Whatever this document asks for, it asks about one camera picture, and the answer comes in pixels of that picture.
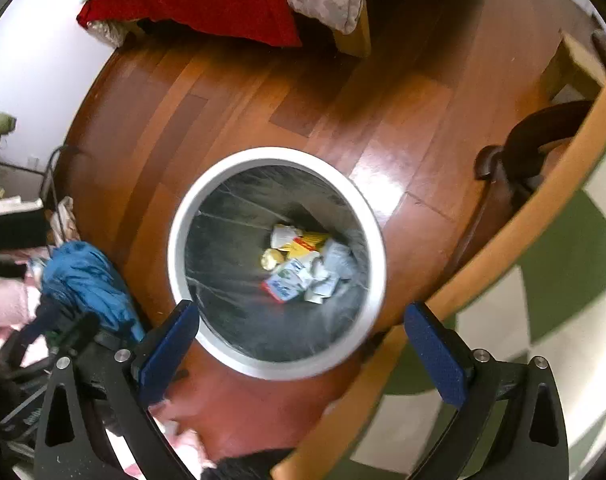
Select white round trash bin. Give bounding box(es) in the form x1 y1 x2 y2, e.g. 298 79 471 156
167 146 387 380

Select blue cloth pile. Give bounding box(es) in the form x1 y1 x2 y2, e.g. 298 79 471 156
41 240 146 342

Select black trousers leg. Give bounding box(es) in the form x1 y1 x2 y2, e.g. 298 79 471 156
201 448 294 480

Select dark wooden chair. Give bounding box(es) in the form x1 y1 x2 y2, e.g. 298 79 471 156
447 100 593 274

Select pile of white pink clothes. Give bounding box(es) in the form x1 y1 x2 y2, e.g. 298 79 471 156
0 109 82 361

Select red bed sheet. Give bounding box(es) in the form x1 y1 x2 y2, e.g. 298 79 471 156
76 0 301 48

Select trash pile in bin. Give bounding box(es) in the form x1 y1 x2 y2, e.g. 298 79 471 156
261 223 358 304

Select green white checkered tablecloth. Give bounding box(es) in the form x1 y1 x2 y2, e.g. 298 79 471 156
328 154 606 479

